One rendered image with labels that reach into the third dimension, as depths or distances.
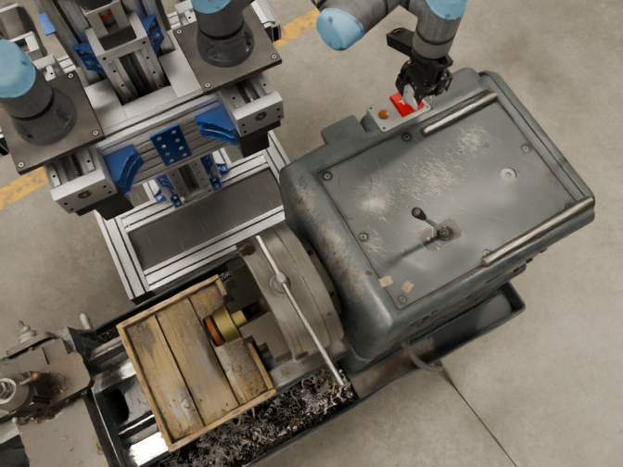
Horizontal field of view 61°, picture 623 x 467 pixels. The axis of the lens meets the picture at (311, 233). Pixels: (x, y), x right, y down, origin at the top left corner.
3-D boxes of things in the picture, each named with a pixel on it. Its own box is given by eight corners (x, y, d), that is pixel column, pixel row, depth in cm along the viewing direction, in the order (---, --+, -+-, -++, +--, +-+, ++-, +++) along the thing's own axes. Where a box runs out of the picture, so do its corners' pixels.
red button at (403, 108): (410, 90, 126) (412, 84, 125) (424, 108, 125) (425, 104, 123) (388, 100, 126) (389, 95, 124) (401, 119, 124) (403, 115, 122)
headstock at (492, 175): (449, 133, 166) (487, 50, 129) (541, 262, 151) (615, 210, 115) (279, 219, 157) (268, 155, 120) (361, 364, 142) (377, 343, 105)
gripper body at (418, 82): (417, 107, 112) (428, 71, 100) (396, 77, 114) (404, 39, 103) (448, 93, 113) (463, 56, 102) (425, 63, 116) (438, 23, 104)
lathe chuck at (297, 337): (270, 244, 146) (266, 210, 116) (325, 347, 140) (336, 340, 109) (241, 258, 145) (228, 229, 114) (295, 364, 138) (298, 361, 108)
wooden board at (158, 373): (220, 276, 151) (217, 272, 147) (277, 393, 140) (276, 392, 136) (120, 327, 146) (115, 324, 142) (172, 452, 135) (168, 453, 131)
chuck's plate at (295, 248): (282, 238, 146) (280, 203, 116) (337, 341, 140) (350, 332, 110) (271, 244, 146) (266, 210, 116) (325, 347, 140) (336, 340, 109)
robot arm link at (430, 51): (408, 22, 99) (444, 6, 100) (403, 39, 103) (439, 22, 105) (429, 51, 97) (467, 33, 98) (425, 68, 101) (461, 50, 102)
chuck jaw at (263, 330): (281, 304, 123) (305, 348, 118) (284, 311, 127) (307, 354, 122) (237, 327, 121) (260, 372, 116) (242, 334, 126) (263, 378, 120)
